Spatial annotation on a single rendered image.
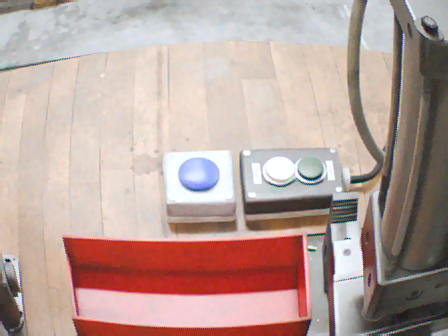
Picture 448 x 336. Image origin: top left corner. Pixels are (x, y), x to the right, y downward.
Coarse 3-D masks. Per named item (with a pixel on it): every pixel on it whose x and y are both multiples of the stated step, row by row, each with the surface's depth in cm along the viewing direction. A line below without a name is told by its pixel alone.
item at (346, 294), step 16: (352, 240) 91; (336, 256) 90; (352, 256) 90; (336, 272) 89; (352, 272) 84; (336, 288) 83; (352, 288) 83; (336, 304) 82; (352, 304) 82; (432, 304) 82; (336, 320) 80; (352, 320) 80; (384, 320) 80; (400, 320) 80; (416, 320) 80; (432, 320) 79
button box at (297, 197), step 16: (240, 160) 125; (256, 160) 125; (320, 160) 125; (336, 160) 125; (240, 176) 126; (256, 176) 123; (336, 176) 124; (352, 176) 125; (368, 176) 126; (256, 192) 122; (272, 192) 122; (288, 192) 122; (304, 192) 122; (320, 192) 122; (336, 192) 122; (256, 208) 122; (272, 208) 122; (288, 208) 123; (304, 208) 123; (320, 208) 123
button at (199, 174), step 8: (192, 160) 123; (200, 160) 124; (208, 160) 124; (184, 168) 123; (192, 168) 123; (200, 168) 123; (208, 168) 123; (216, 168) 123; (184, 176) 122; (192, 176) 122; (200, 176) 122; (208, 176) 122; (216, 176) 122; (184, 184) 122; (192, 184) 122; (200, 184) 122; (208, 184) 122
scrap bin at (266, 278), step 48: (96, 240) 113; (144, 240) 114; (192, 240) 114; (240, 240) 114; (288, 240) 115; (96, 288) 115; (144, 288) 116; (192, 288) 117; (240, 288) 117; (288, 288) 117
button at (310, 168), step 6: (306, 156) 124; (312, 156) 124; (300, 162) 124; (306, 162) 124; (312, 162) 124; (318, 162) 124; (300, 168) 123; (306, 168) 123; (312, 168) 123; (318, 168) 123; (300, 174) 123; (306, 174) 123; (312, 174) 123; (318, 174) 123; (312, 180) 123
